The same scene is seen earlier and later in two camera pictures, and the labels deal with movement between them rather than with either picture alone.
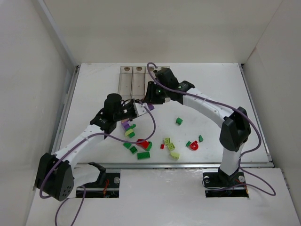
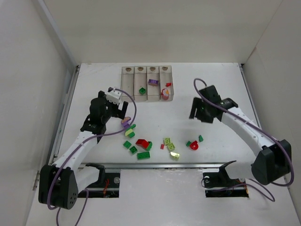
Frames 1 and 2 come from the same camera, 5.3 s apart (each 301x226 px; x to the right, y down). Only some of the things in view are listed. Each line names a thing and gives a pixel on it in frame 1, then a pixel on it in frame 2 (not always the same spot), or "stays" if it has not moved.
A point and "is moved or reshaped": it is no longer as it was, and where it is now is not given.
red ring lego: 194,145 stays
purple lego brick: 151,107 is moved or reshaped
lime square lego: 171,147 stays
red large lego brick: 143,143 stays
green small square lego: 179,120 → 142,91
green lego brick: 133,149 stays
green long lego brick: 143,155 stays
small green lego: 188,143 stays
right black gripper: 150,94 → 200,110
